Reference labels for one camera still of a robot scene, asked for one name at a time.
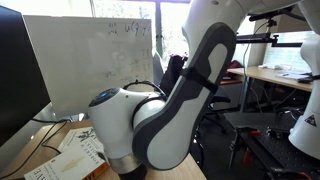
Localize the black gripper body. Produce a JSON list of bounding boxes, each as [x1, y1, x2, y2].
[[118, 163, 149, 180]]

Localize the white book with black drawing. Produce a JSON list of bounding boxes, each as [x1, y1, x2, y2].
[[57, 126, 105, 154]]

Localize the white and orange book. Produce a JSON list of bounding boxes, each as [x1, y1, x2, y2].
[[23, 143, 111, 180]]

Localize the grey office chair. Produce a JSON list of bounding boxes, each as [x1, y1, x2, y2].
[[151, 49, 165, 88]]

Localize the black office chair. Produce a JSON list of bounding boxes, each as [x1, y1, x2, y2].
[[199, 95, 232, 135]]

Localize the white whiteboard with writing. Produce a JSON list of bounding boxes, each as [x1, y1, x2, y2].
[[22, 14, 155, 118]]

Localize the orange and black clamp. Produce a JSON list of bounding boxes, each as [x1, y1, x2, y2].
[[228, 125, 263, 169]]

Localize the black perforated robot table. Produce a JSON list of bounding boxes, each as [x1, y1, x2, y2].
[[223, 111, 320, 180]]

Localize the red bag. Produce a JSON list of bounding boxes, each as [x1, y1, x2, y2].
[[222, 59, 244, 81]]

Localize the black computer monitor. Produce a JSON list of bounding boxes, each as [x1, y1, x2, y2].
[[0, 4, 51, 148]]

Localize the red and black clamp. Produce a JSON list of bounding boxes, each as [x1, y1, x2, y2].
[[269, 166, 313, 180]]

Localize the wooden desk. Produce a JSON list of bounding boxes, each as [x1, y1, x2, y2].
[[226, 65, 315, 113]]

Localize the white papers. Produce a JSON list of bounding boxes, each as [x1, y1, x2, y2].
[[275, 69, 312, 81]]

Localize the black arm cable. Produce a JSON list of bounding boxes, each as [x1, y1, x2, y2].
[[122, 79, 168, 101]]

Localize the black boom mount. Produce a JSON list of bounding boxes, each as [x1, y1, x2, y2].
[[235, 32, 308, 48]]

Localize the black camera bar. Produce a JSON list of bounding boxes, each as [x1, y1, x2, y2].
[[248, 7, 296, 23]]

